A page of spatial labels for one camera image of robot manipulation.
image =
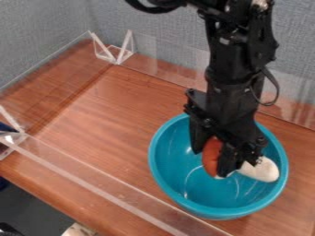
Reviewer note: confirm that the blue plastic bowl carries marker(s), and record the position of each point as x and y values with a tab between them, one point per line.
215	199

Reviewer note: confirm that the clear acrylic left bracket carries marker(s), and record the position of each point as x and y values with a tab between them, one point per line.
9	132

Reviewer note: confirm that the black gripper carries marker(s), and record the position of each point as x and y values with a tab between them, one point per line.
222	113

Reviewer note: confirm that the clear acrylic wall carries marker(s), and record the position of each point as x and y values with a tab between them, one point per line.
180	64
91	194
25	62

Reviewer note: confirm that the clear acrylic back wall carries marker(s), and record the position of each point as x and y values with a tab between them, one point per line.
180	64

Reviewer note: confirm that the clear acrylic left wall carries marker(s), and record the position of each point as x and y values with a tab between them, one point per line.
25	62

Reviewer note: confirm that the clear acrylic corner bracket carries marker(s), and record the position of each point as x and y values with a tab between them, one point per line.
111	53

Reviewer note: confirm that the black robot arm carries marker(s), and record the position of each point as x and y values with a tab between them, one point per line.
239	34

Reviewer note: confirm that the red white toy mushroom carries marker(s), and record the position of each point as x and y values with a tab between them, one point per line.
263	171

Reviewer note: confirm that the clear acrylic front wall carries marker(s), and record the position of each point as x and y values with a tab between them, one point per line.
91	194

